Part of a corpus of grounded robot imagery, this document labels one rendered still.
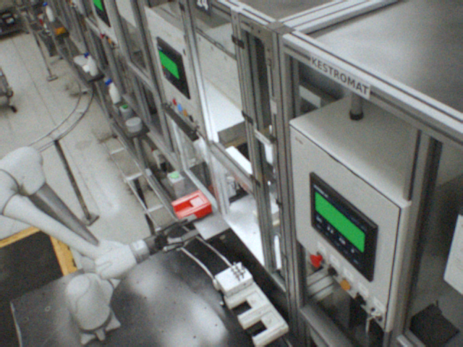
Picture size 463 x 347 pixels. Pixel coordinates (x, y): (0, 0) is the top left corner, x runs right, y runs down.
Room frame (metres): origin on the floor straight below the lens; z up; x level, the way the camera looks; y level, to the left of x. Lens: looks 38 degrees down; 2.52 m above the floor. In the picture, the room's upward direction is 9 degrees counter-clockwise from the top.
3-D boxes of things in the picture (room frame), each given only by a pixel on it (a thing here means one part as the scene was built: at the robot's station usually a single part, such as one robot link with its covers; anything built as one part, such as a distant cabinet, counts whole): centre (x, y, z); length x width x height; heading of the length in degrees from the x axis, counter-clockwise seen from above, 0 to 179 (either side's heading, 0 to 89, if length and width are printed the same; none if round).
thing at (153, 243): (1.37, 0.36, 1.12); 0.09 x 0.07 x 0.08; 114
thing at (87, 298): (1.38, 0.74, 0.85); 0.18 x 0.16 x 0.22; 157
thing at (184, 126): (1.89, 0.22, 1.37); 0.36 x 0.04 x 0.04; 24
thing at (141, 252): (1.34, 0.43, 1.12); 0.09 x 0.06 x 0.09; 24
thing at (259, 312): (1.20, 0.03, 0.84); 0.36 x 0.14 x 0.10; 24
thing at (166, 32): (1.95, 0.09, 1.60); 0.42 x 0.29 x 0.46; 24
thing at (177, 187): (1.91, 0.30, 0.97); 0.08 x 0.08 x 0.12; 24
